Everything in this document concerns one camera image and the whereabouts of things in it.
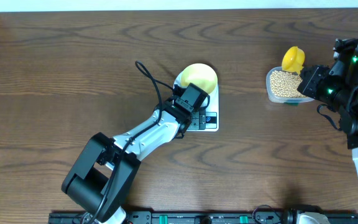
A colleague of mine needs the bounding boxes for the yellow measuring scoop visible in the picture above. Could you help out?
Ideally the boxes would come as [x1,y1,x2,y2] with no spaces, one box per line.
[282,46,305,75]

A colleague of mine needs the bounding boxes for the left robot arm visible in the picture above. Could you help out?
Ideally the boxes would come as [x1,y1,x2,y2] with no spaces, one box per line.
[62,83,215,223]

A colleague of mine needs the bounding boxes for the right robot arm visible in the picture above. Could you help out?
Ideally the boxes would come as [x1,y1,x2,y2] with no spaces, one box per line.
[297,39,358,176]

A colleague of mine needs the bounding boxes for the white kitchen scale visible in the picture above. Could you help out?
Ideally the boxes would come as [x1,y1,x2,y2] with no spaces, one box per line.
[172,73,220,133]

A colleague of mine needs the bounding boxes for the yellow bowl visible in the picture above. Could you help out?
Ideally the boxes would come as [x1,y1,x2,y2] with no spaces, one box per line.
[180,63,218,94]

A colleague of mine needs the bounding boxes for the soybeans in container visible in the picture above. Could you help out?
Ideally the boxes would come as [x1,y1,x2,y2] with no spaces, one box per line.
[270,70,305,98]

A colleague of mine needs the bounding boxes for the clear plastic container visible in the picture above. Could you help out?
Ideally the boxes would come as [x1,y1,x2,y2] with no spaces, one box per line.
[266,67,313,104]

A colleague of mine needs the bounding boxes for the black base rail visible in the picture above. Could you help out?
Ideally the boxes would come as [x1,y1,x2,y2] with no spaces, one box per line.
[48,205,358,224]

